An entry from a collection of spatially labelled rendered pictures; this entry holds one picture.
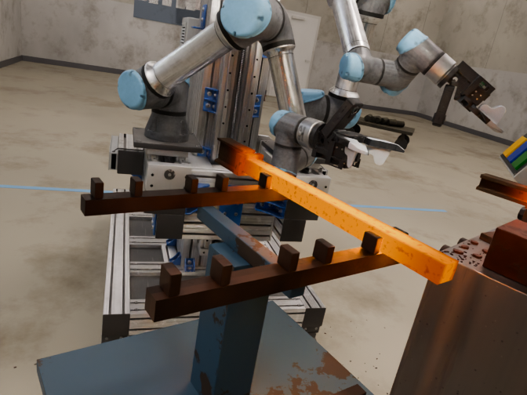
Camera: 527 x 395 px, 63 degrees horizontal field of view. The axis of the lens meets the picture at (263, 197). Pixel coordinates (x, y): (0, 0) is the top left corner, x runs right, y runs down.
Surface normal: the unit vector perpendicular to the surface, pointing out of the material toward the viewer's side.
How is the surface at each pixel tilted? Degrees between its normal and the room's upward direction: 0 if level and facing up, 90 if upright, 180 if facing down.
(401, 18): 90
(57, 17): 90
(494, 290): 90
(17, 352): 0
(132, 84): 95
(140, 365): 0
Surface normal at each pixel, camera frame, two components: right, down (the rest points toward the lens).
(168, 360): 0.17, -0.93
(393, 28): 0.29, 0.36
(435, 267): -0.80, 0.07
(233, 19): -0.32, 0.18
